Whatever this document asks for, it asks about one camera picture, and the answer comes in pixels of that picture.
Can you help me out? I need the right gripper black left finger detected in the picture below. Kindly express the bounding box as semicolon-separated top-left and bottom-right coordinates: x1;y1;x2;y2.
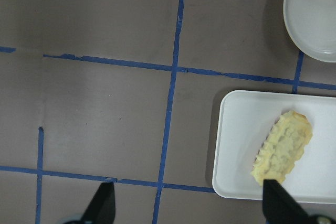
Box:
80;183;116;223

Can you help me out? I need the beige round plate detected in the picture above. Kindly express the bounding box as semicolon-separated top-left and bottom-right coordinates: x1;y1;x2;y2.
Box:
283;0;335;63

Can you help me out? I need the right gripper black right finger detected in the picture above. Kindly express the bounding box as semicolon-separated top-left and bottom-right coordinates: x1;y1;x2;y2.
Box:
262;179;318;223

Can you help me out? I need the white rectangular foam tray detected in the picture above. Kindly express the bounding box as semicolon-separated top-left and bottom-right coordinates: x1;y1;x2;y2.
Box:
212;90;335;204

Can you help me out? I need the yellow crimped bread pastry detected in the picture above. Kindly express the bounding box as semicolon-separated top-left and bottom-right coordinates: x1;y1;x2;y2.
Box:
250;110;313;186

